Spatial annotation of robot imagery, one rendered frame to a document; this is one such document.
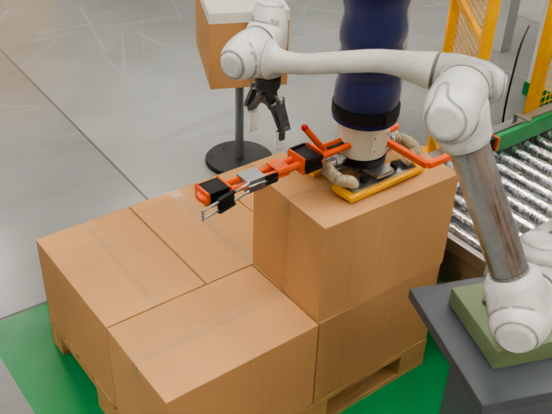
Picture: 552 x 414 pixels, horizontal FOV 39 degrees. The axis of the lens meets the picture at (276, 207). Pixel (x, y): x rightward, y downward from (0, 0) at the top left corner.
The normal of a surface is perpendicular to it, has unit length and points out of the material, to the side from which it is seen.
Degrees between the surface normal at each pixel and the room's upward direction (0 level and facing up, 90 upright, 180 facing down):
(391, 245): 90
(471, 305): 1
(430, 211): 90
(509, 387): 0
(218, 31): 90
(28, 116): 0
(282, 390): 90
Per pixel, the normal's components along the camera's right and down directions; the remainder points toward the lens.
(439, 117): -0.43, 0.41
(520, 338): -0.36, 0.59
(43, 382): 0.03, -0.82
